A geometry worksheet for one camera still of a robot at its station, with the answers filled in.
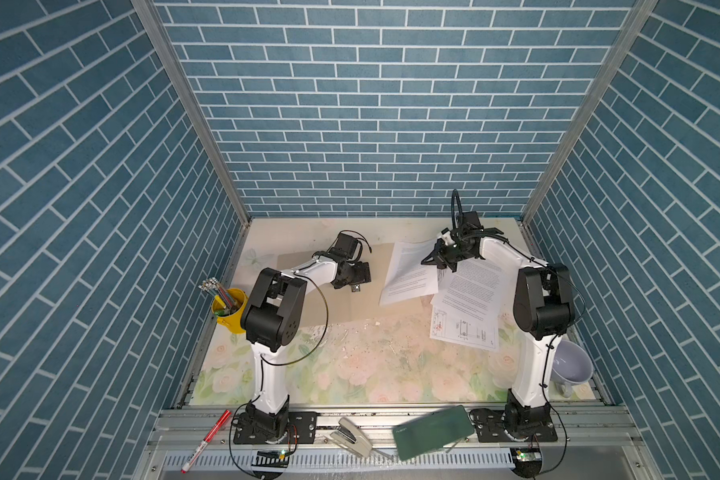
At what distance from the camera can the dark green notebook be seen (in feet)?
2.33

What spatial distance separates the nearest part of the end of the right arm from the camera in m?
0.77

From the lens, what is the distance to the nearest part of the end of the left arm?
30.7 inches

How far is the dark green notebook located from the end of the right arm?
1.29 feet
